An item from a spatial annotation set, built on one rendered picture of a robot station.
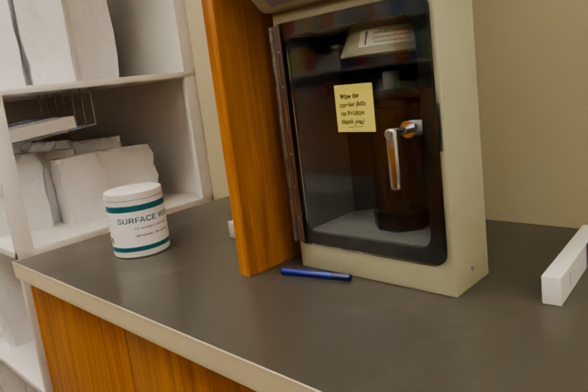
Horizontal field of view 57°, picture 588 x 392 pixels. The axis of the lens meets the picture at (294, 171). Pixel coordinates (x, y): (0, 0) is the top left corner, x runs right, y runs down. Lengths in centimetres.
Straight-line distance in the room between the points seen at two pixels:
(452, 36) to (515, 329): 41
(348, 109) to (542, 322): 41
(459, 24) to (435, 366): 48
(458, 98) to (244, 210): 43
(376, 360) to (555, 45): 73
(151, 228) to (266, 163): 36
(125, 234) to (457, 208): 74
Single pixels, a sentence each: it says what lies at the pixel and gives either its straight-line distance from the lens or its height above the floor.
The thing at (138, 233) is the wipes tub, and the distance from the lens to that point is 126.
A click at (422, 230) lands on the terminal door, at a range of 84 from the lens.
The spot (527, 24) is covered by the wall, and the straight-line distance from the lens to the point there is 121.
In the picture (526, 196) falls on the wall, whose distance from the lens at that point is 125.
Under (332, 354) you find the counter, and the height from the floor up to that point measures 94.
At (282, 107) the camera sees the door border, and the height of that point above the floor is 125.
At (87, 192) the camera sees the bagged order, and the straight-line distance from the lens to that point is 183.
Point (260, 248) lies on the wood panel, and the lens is 104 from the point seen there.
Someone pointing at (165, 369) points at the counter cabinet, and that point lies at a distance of 102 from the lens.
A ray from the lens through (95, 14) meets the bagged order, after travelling 201.
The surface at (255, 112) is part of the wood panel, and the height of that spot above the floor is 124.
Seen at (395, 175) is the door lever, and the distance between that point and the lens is 78.
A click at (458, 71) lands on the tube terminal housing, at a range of 84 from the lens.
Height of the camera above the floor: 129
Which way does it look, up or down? 10 degrees down
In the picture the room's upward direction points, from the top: 7 degrees counter-clockwise
